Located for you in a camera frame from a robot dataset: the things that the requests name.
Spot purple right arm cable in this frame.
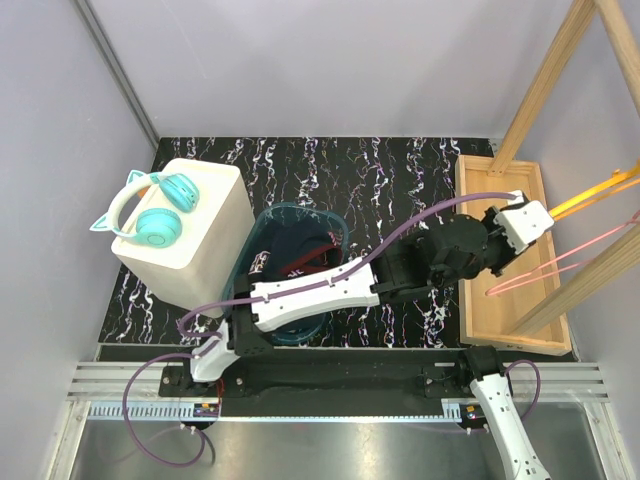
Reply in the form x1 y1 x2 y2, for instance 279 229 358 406
504 357 542 426

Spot yellow plastic hanger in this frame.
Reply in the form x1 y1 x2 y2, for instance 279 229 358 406
550 162 639 221

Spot white cube box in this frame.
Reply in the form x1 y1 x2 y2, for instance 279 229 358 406
111 158 254 310

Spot teal cat ear headphones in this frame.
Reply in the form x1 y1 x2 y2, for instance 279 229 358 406
89 170 200 248

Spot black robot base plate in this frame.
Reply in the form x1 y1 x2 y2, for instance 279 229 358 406
129 348 471 418

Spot wooden clothes rack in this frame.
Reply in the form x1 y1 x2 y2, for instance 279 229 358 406
456 1 639 355

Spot aluminium rail frame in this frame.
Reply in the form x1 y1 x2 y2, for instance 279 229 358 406
68 360 615 476

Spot navy maroon tank top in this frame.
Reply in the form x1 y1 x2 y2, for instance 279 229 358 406
247 217 343 282

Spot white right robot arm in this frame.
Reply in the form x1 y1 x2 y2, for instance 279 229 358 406
453 346 551 479

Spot pink wire hanger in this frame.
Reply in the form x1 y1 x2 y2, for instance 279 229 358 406
486 209 640 298

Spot teal transparent plastic bin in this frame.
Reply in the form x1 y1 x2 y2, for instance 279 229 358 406
221 201 350 346

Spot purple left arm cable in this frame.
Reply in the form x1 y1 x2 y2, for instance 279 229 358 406
122 189 524 469

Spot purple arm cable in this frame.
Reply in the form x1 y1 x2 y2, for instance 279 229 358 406
504 357 542 426
122 189 524 469

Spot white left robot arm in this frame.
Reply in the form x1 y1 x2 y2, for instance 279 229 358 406
180 194 553 396

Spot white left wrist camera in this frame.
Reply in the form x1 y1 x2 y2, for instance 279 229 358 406
494 190 555 256

